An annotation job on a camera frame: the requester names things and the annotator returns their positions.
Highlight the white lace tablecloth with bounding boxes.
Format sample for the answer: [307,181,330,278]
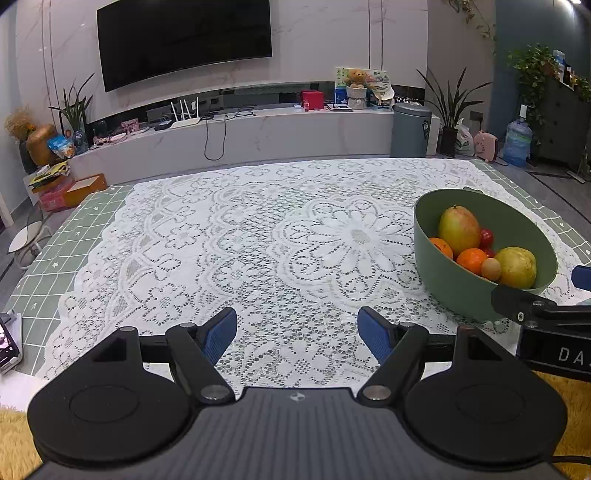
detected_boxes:
[34,159,583,393]

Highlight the green colander bowl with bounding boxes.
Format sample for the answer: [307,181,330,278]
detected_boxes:
[413,188,558,322]

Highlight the golden vase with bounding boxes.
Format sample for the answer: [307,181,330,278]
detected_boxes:
[26,124,58,167]

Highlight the yellow fluffy blanket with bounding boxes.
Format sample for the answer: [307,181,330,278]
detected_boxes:
[0,371,591,480]

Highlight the long white media console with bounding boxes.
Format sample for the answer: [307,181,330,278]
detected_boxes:
[67,97,444,185]

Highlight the grey trash bin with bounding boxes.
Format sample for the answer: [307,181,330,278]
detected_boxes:
[390,102,433,158]

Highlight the trailing pothos plant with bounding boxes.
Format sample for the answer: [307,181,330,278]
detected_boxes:
[507,44,561,125]

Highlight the teddy bear bouquet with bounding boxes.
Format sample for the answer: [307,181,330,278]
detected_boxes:
[345,68,370,110]

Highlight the black hanging cable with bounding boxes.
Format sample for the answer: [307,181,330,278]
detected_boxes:
[204,110,254,161]

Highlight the blue water jug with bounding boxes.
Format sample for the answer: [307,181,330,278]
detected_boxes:
[502,105,533,168]

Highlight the printed display board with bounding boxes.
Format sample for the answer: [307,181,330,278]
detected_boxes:
[335,67,389,108]

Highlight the orange cardboard box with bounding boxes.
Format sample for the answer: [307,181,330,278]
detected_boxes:
[62,174,108,208]

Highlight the dried flower bunch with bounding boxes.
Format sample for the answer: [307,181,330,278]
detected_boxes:
[4,106,37,141]

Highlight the white round stool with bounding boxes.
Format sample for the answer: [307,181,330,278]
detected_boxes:
[8,222,52,271]

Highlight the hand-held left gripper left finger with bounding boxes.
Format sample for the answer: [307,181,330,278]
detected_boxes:
[88,307,238,405]

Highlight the pink fan heater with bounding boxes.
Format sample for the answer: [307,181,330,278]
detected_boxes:
[473,130,499,161]

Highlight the red-green mango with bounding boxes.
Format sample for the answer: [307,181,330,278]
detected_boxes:
[438,205,482,257]

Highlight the grey dresser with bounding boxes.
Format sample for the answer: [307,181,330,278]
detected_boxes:
[531,76,591,167]

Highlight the small green potted plant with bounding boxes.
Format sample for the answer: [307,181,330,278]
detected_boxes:
[48,73,96,155]

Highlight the yellow-green pomelo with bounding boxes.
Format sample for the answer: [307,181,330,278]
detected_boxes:
[494,247,537,289]

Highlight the stack of printed packets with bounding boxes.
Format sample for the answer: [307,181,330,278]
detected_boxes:
[28,161,71,193]

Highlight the blue snack bag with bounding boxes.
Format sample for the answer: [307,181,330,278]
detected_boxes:
[47,135,75,160]

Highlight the bottles on dresser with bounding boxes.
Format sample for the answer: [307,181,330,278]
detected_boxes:
[551,50,579,86]

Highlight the pink box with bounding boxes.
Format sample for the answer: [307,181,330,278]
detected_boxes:
[39,182,77,212]

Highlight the long-leaf potted plant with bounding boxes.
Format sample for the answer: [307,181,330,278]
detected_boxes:
[416,67,491,157]

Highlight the white router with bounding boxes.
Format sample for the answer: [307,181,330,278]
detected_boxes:
[170,96,201,127]

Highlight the black wall television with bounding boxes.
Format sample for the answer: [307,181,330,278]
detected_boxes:
[96,0,272,93]

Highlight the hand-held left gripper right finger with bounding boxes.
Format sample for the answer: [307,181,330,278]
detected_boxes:
[358,306,515,403]

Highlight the smartphone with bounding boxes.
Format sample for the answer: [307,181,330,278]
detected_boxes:
[0,313,23,374]

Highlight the white plastic bag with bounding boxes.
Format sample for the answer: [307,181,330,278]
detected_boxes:
[455,119,475,157]

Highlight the hanging vine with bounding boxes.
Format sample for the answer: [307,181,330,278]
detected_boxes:
[443,0,497,42]

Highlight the orange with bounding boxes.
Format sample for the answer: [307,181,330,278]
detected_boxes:
[456,248,489,273]
[428,237,454,260]

